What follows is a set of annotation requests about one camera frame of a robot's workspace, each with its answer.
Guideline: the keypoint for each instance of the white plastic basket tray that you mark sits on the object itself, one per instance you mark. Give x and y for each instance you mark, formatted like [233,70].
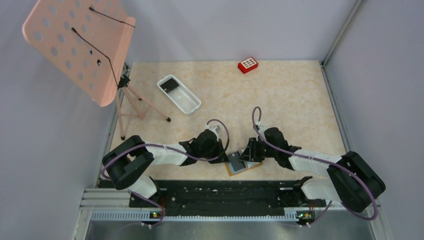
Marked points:
[182,97]

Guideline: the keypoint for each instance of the aluminium frame rail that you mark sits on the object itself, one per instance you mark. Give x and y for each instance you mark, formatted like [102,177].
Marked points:
[325,69]

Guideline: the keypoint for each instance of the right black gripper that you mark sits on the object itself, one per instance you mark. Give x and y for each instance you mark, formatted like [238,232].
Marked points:
[250,152]

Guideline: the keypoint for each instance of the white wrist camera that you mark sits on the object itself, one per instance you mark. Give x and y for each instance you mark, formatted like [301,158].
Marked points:
[214,129]
[260,128]

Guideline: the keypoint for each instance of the pink perforated music stand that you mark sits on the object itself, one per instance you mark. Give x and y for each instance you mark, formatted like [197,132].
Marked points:
[87,40]

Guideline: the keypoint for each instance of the black card in basket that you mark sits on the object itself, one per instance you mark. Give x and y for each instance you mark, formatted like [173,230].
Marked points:
[169,85]

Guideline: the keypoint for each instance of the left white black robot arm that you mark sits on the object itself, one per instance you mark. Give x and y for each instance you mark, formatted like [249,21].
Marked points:
[125,165]

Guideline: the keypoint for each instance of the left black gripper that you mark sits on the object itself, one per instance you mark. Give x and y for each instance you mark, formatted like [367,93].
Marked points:
[223,159]

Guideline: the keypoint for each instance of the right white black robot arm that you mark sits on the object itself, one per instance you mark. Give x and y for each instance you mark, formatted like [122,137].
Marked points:
[346,178]

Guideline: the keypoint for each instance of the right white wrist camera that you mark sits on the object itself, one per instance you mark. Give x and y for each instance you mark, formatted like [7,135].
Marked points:
[260,128]

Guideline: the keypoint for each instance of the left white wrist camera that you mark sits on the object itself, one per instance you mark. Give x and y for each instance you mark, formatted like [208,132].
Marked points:
[214,129]

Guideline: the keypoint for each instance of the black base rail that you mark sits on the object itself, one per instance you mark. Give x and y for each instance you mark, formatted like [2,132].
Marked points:
[231,198]

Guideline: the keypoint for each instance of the red box with grid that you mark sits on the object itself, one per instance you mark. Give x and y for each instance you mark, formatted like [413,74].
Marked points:
[248,65]

